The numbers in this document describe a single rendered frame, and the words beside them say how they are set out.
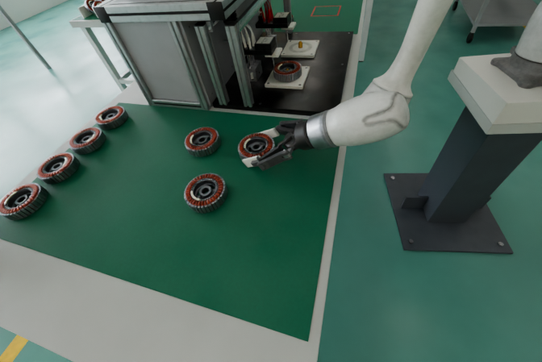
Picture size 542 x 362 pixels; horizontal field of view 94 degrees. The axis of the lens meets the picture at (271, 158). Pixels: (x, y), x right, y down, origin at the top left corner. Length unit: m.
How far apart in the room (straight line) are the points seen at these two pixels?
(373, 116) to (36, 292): 0.84
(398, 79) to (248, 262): 0.55
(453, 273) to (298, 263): 1.04
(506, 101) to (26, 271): 1.32
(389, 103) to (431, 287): 1.07
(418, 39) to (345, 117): 0.22
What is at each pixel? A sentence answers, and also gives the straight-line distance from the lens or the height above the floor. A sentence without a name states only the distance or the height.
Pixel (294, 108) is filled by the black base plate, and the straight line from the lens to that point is 0.90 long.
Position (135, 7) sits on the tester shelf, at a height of 1.11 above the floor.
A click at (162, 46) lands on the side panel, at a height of 0.99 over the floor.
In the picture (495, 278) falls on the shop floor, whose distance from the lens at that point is 1.60.
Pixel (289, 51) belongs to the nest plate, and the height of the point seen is 0.78.
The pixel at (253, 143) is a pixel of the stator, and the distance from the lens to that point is 0.78.
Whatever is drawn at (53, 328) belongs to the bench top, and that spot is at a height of 0.75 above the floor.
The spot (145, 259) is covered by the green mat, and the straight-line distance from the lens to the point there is 0.71.
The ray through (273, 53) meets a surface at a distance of 1.01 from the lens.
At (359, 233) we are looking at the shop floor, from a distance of 1.48.
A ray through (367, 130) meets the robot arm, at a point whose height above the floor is 0.95.
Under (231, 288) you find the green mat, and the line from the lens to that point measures 0.60.
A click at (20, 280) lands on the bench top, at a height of 0.75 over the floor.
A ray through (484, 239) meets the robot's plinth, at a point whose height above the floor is 0.02.
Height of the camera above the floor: 1.31
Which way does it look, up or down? 48 degrees down
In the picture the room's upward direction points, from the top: 10 degrees counter-clockwise
